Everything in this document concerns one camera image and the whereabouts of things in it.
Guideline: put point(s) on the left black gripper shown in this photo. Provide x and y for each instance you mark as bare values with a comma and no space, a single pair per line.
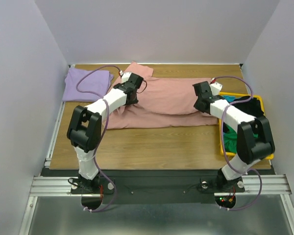
134,102

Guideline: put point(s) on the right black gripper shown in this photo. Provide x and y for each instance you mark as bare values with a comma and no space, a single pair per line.
199,105

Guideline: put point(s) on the pink t-shirt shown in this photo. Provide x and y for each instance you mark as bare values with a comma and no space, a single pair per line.
162,102

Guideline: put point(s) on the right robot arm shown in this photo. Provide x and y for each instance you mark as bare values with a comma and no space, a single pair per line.
254,136

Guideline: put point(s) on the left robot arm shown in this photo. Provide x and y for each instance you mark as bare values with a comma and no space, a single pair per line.
85,129

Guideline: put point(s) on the teal cloth in bin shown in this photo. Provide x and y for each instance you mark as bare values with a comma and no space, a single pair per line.
229,98

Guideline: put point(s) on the folded purple t-shirt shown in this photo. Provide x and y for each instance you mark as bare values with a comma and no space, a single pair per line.
97,85

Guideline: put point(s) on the black t-shirt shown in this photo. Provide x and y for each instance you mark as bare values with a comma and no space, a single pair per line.
252,107

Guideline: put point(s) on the green t-shirt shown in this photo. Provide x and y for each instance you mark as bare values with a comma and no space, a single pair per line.
229,139

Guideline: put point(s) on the yellow plastic bin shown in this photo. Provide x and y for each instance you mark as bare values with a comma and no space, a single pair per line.
230,155

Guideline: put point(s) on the right silver knob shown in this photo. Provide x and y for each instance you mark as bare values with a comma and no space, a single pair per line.
204,185

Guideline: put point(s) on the silver knob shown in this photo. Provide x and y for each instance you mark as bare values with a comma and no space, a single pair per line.
204,185
110,186

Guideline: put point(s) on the left silver knob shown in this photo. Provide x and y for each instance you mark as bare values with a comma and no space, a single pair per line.
110,186

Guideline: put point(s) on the electronics board with leds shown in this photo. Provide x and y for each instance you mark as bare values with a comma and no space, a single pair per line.
226,201

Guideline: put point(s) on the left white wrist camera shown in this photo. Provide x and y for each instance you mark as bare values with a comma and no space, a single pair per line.
125,76

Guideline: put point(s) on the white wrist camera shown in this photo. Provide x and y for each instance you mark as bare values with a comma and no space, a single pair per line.
215,86
125,76

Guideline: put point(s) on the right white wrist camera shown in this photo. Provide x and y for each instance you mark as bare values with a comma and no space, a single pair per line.
215,86

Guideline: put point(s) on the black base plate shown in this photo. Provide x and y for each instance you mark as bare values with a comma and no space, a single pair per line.
141,187

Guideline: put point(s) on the aluminium frame rail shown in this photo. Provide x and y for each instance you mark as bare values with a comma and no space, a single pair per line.
39,115

